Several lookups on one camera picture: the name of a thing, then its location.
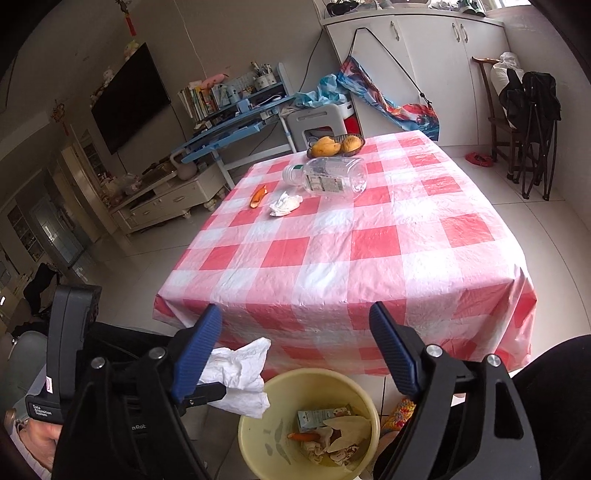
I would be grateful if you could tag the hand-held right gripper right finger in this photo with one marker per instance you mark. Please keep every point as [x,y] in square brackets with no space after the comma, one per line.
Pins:
[397,357]

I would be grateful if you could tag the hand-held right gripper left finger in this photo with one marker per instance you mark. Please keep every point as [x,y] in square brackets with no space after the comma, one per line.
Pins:
[198,355]

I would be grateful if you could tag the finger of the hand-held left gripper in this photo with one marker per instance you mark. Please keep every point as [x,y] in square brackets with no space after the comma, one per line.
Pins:
[207,392]

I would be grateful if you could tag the large white tissue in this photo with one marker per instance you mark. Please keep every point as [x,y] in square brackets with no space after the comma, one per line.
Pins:
[240,374]

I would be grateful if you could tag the yellow plastic bin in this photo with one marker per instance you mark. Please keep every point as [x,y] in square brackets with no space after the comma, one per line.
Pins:
[258,443]

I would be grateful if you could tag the short orange fruit peel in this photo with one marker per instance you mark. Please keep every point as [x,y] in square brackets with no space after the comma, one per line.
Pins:
[302,435]

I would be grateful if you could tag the small orange fruit peel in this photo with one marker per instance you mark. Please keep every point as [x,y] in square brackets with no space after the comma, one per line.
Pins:
[258,196]

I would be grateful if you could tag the small white tissue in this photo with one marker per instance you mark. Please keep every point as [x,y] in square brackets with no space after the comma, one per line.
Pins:
[285,204]

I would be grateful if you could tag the clear plastic bottle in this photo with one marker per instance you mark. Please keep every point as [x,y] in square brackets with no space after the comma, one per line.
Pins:
[330,175]

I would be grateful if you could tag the person's left forearm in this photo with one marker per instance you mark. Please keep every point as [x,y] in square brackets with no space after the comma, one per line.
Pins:
[30,461]

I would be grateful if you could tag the person's left hand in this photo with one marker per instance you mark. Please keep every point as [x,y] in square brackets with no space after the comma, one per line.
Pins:
[44,438]

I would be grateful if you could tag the grey upholstered chair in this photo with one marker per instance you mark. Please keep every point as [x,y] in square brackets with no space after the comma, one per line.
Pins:
[23,360]

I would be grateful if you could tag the colourful knitted slipper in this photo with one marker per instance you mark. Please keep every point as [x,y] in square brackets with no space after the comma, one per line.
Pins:
[399,413]

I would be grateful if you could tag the small drink carton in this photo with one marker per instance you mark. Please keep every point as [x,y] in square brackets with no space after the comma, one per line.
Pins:
[318,417]

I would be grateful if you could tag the pink white checked tablecloth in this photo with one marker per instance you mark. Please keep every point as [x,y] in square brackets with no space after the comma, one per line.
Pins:
[323,254]

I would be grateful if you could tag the glass door display cabinet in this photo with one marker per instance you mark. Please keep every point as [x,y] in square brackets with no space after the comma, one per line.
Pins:
[69,194]

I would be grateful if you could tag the cream TV cabinet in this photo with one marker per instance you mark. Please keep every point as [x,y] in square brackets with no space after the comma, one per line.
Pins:
[171,198]

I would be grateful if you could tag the pink kettlebell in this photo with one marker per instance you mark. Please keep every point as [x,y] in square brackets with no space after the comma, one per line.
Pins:
[184,170]

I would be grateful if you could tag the dark woven fruit basket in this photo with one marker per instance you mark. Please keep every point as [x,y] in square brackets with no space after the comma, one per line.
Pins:
[341,154]

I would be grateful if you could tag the red slipper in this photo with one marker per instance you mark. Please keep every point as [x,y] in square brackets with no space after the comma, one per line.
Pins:
[478,159]

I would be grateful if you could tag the blue study desk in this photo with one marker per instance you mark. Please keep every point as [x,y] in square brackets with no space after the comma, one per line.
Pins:
[221,138]

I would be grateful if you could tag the yellow mango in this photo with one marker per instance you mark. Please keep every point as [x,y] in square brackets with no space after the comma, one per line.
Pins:
[323,147]
[352,144]

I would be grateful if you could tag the red knot ornament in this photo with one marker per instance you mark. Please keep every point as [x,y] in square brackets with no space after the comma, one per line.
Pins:
[60,113]
[131,25]

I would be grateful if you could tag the red plastic container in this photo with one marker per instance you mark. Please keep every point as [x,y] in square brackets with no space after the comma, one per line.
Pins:
[350,124]

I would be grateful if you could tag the colourful printed bag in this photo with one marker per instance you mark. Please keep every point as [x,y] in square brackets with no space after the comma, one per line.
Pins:
[406,115]

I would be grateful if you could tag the row of books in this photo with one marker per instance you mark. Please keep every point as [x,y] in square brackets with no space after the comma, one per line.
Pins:
[198,101]

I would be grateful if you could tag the white plastic stool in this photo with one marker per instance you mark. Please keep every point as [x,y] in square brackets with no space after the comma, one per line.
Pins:
[314,117]

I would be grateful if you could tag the pink plush toy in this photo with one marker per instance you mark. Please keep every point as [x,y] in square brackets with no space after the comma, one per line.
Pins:
[214,81]

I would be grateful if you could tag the blue white plastic bag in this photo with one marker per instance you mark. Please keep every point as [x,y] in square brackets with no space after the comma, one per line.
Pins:
[323,92]

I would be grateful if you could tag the white pen holder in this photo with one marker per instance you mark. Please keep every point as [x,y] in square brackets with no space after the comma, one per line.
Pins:
[265,82]

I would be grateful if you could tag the white cabinet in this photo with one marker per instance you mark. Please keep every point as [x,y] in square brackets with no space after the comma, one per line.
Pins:
[443,69]

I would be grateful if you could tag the black folding chair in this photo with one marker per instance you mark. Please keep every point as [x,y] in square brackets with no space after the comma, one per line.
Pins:
[540,101]

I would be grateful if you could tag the dark wooden chair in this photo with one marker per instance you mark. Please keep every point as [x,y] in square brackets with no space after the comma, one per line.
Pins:
[485,62]

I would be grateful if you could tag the white stuffed bag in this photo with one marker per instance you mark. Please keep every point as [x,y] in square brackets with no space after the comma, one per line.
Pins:
[505,69]

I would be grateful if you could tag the grey sneaker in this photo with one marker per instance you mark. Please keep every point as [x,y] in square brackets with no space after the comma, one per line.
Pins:
[471,8]

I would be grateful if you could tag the black wall television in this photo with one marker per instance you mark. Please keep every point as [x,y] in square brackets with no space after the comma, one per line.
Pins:
[129,97]

